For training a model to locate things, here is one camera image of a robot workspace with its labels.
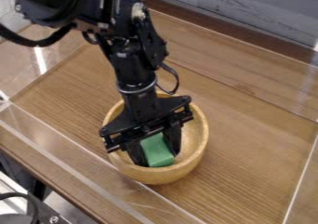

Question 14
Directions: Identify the green rectangular block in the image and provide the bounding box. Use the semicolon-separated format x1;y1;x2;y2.
140;133;175;167

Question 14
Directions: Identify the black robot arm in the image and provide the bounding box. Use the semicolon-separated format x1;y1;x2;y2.
0;0;192;167

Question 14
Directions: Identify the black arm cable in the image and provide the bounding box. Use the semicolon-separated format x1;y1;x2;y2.
0;22;78;48

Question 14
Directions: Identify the clear acrylic tray wall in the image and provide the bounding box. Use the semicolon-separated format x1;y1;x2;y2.
0;0;318;224

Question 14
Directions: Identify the black metal mount plate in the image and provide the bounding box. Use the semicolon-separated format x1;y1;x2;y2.
28;192;85;224

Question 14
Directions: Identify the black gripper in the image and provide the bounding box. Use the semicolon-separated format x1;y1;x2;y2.
98;87;193;167

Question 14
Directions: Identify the brown wooden bowl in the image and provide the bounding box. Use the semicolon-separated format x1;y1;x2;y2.
100;92;209;186

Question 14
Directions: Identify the black cable lower left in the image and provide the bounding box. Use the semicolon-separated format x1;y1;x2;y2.
0;192;44;224

